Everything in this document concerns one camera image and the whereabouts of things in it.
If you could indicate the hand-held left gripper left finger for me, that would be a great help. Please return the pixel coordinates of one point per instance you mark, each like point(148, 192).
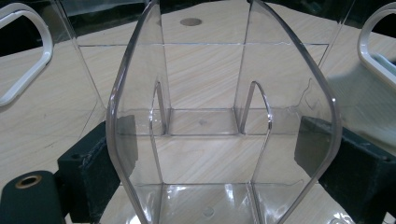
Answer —
point(90, 177)

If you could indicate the clear plastic divided organizer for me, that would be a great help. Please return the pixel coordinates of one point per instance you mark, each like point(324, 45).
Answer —
point(199, 93)

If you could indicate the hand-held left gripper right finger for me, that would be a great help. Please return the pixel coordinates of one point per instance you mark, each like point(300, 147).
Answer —
point(358, 174)

